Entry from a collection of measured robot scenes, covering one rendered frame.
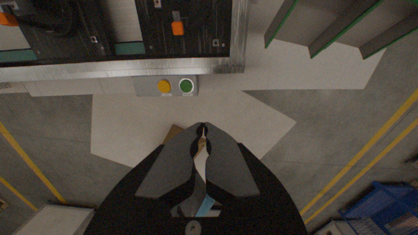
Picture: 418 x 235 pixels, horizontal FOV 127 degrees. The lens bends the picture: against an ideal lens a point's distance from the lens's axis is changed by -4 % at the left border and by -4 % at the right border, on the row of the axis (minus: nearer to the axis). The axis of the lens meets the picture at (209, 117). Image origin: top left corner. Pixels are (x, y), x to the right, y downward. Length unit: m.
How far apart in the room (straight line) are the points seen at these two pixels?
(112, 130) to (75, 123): 1.67
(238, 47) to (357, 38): 0.30
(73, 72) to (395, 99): 3.11
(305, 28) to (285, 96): 1.33
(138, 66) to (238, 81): 0.36
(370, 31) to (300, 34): 0.17
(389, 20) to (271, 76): 0.28
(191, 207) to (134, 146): 0.45
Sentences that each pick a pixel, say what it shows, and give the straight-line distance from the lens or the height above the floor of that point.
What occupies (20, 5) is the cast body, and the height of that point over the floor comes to 1.05.
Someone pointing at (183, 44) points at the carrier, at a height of 0.97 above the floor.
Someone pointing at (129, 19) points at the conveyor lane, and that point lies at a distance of 0.49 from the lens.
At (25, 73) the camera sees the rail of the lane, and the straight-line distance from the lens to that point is 0.73.
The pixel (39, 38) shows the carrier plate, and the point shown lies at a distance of 0.61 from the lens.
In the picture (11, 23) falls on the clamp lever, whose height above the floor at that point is 1.07.
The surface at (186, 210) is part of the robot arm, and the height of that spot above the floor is 1.15.
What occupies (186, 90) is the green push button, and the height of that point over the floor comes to 0.97.
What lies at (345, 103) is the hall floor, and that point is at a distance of 2.30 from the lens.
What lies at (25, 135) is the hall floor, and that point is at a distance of 3.28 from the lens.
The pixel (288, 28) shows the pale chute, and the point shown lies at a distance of 0.38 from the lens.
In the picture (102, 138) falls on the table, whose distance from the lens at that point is 0.83.
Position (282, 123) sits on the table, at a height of 0.86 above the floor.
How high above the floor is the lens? 1.34
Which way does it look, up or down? 62 degrees down
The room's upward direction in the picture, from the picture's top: 179 degrees clockwise
